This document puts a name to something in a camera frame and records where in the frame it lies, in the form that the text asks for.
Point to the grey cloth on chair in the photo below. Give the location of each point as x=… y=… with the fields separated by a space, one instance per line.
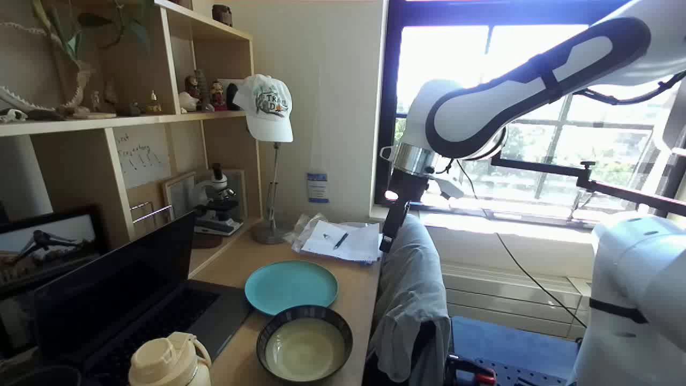
x=411 y=292

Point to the brown small figurine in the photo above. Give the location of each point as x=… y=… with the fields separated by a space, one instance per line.
x=194 y=86

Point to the Newton's cradle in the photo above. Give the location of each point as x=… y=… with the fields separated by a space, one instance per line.
x=150 y=212

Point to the handwritten note sheet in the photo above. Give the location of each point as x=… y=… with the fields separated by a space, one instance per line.
x=143 y=154

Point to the green trailing plant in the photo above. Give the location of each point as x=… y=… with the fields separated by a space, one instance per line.
x=65 y=36

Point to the dark bowl with cream inside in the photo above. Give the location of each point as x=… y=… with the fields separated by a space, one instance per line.
x=304 y=345

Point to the black framed bird photo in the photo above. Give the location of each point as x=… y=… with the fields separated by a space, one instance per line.
x=43 y=248

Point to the black small figurine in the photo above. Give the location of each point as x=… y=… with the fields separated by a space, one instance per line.
x=232 y=95

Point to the white printed baseball cap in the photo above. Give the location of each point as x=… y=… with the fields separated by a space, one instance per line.
x=268 y=107

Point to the blue and white wall sticker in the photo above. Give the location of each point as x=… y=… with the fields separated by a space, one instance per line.
x=318 y=187

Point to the blue perforated floor mat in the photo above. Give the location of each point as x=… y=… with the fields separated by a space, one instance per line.
x=516 y=350

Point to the black pen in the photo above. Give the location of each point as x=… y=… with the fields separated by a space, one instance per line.
x=341 y=240

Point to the wooden shelf unit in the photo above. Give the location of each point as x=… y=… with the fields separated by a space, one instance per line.
x=93 y=122

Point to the small dark jar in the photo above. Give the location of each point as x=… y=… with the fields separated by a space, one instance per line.
x=222 y=13

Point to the metal desk lamp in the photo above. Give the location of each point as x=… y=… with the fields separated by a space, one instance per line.
x=271 y=185

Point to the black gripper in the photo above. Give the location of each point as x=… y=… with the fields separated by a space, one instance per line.
x=409 y=185

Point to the red small figurine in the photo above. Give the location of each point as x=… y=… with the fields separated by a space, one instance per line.
x=218 y=95

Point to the stack of white papers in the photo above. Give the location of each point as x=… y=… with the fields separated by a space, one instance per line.
x=355 y=248

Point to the black and white microscope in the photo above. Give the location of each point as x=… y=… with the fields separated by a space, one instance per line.
x=218 y=204

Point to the black laptop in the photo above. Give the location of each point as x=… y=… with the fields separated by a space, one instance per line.
x=107 y=286

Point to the blue plate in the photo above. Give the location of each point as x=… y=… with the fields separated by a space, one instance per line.
x=290 y=286

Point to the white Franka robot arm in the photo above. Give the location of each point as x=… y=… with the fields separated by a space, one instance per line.
x=516 y=92

